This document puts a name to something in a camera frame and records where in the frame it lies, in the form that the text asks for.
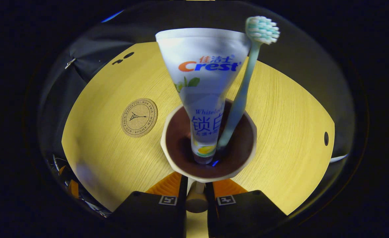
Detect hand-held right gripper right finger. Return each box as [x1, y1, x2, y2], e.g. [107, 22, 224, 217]
[206, 178, 287, 238]

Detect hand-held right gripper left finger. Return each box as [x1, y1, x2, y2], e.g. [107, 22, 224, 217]
[110, 171, 188, 238]

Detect beige cup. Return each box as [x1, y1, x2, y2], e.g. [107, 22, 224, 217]
[160, 98, 258, 214]

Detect round cork coaster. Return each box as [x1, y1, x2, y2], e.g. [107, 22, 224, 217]
[121, 98, 158, 138]

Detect pale green toothbrush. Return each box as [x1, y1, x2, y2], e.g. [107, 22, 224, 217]
[216, 16, 280, 149]

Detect white toothpaste tube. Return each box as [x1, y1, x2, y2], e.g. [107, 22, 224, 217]
[155, 28, 252, 165]

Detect black backdrop cloth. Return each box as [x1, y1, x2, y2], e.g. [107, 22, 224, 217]
[37, 2, 355, 212]

